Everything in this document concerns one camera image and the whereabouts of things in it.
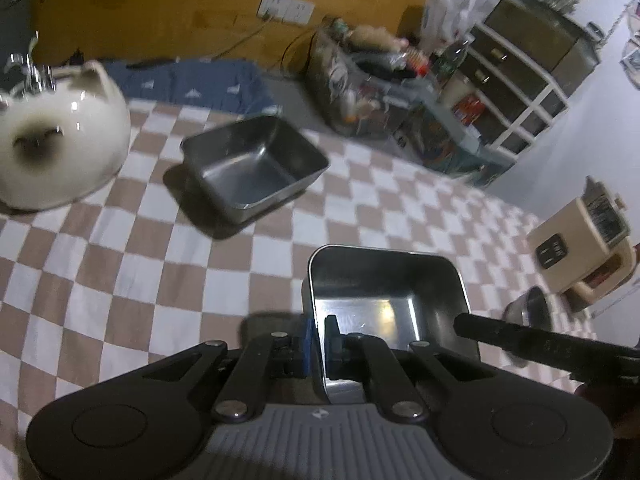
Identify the white cat-shaped ceramic fountain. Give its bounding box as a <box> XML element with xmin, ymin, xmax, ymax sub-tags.
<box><xmin>0</xmin><ymin>35</ymin><xmax>132</xmax><ymax>211</ymax></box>

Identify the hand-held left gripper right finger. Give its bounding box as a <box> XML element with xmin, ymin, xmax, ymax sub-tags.
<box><xmin>324</xmin><ymin>315</ymin><xmax>481</xmax><ymax>423</ymax></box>

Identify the black power cable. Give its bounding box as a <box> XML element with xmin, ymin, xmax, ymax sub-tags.
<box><xmin>215</xmin><ymin>15</ymin><xmax>273</xmax><ymax>57</ymax></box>

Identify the beige plush toy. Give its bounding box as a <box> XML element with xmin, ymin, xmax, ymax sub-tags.
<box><xmin>345</xmin><ymin>25</ymin><xmax>396</xmax><ymax>51</ymax></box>

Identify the white wall socket panel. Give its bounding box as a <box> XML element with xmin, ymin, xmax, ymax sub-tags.
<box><xmin>257</xmin><ymin>0</ymin><xmax>316</xmax><ymax>26</ymax></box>

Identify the cream electric kettle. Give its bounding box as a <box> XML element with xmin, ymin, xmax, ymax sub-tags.
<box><xmin>527</xmin><ymin>176</ymin><xmax>638</xmax><ymax>313</ymax></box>

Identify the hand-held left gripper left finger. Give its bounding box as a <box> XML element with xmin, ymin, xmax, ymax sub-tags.
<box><xmin>142</xmin><ymin>317</ymin><xmax>315</xmax><ymax>421</ymax></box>

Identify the white drawer unit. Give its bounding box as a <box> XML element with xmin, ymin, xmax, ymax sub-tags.
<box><xmin>450</xmin><ymin>25</ymin><xmax>571</xmax><ymax>156</ymax></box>

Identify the white plastic bag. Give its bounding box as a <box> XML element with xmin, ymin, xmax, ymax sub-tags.
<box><xmin>420</xmin><ymin>0</ymin><xmax>481</xmax><ymax>51</ymax></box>

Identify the blue cloth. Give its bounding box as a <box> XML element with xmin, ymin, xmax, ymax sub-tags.
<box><xmin>102</xmin><ymin>59</ymin><xmax>281</xmax><ymax>116</ymax></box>

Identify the teal storage bin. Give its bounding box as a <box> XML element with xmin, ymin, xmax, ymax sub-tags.
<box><xmin>395</xmin><ymin>95</ymin><xmax>516</xmax><ymax>176</ymax></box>

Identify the rectangular steel container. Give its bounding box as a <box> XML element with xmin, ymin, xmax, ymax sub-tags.
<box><xmin>302</xmin><ymin>244</ymin><xmax>471</xmax><ymax>406</ymax></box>
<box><xmin>181</xmin><ymin>115</ymin><xmax>330</xmax><ymax>225</ymax></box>

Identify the person's right hand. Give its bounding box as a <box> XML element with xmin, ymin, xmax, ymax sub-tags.
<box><xmin>575</xmin><ymin>384</ymin><xmax>640</xmax><ymax>440</ymax></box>

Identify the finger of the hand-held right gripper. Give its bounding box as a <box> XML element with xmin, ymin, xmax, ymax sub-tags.
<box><xmin>452</xmin><ymin>312</ymin><xmax>640</xmax><ymax>361</ymax></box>

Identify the brown white checkered tablecloth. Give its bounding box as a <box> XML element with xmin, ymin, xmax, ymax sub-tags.
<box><xmin>0</xmin><ymin>100</ymin><xmax>640</xmax><ymax>480</ymax></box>

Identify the round steel bowl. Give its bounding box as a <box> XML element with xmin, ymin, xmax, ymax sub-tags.
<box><xmin>502</xmin><ymin>285</ymin><xmax>557</xmax><ymax>335</ymax></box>

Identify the green glass bottle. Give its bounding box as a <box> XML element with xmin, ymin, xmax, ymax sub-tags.
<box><xmin>435</xmin><ymin>40</ymin><xmax>471</xmax><ymax>76</ymax></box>

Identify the clear plastic storage box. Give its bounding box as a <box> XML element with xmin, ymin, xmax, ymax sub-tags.
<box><xmin>305</xmin><ymin>25</ymin><xmax>416</xmax><ymax>136</ymax></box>

